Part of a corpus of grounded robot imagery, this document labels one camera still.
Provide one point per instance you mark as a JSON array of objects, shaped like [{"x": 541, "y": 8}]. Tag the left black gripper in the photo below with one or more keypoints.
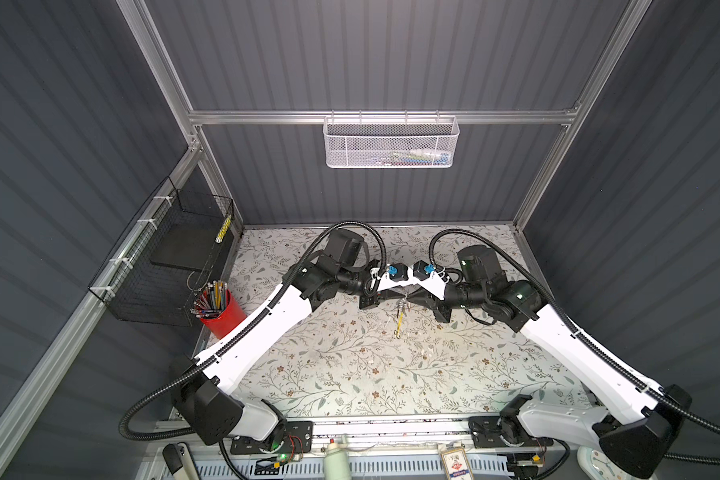
[{"x": 372, "y": 300}]

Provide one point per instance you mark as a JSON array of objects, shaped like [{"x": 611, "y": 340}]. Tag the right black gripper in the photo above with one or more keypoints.
[{"x": 429, "y": 298}]

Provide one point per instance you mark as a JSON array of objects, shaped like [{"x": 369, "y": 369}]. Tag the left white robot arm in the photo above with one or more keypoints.
[{"x": 326, "y": 268}]

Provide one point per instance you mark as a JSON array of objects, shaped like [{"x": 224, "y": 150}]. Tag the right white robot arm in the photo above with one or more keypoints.
[{"x": 634, "y": 420}]

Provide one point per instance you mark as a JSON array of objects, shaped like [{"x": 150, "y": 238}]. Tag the red pencil cup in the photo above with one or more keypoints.
[{"x": 215, "y": 306}]

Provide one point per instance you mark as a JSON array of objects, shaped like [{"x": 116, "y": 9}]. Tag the yellow marker in basket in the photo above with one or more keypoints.
[{"x": 219, "y": 238}]

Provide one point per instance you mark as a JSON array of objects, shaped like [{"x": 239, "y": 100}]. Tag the white bottle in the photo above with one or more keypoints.
[{"x": 336, "y": 464}]

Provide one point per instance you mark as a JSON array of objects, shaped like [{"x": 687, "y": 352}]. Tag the playing card box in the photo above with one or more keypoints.
[{"x": 455, "y": 463}]

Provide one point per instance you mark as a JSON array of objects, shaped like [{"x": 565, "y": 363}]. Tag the pale green alarm clock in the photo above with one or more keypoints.
[{"x": 596, "y": 466}]

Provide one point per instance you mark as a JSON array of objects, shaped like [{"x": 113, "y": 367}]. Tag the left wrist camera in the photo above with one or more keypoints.
[{"x": 392, "y": 276}]

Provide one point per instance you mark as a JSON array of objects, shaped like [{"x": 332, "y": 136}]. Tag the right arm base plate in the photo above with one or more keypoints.
[{"x": 492, "y": 431}]

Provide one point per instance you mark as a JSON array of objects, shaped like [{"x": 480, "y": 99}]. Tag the white wire mesh basket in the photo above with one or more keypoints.
[{"x": 390, "y": 141}]

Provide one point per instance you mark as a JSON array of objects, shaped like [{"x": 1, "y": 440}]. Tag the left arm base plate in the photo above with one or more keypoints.
[{"x": 296, "y": 437}]

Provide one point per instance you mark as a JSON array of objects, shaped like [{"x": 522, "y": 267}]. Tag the black wire basket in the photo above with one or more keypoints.
[{"x": 166, "y": 256}]

